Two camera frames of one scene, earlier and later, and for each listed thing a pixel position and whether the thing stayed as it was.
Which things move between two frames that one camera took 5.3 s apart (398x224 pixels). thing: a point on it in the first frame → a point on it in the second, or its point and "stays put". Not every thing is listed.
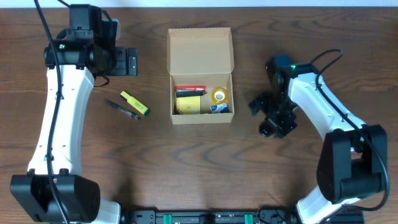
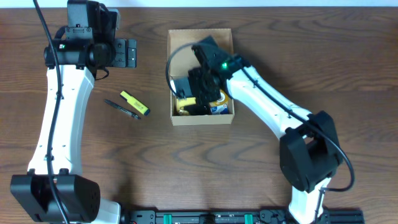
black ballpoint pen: x=121 y=109 stays put
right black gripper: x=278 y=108 → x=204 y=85
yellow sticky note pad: x=189 y=105 stays put
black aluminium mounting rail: x=227 y=216 stays put
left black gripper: x=131 y=61 → x=125 y=53
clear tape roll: x=219 y=96 stays put
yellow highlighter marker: x=136 y=104 stays put
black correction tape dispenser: x=266 y=130 → x=195 y=109
